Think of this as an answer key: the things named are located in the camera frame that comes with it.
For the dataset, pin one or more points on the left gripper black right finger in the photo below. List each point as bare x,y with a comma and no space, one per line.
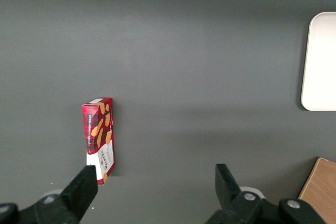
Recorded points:
228,190

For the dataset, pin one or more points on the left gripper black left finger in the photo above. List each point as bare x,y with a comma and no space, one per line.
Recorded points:
76,192

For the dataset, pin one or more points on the white rectangular tray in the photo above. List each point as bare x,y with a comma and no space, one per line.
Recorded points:
321,64

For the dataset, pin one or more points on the red tartan shortbread box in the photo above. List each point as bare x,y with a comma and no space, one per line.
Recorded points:
101,134

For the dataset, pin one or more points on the light wooden box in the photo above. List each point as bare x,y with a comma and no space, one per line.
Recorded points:
320,190

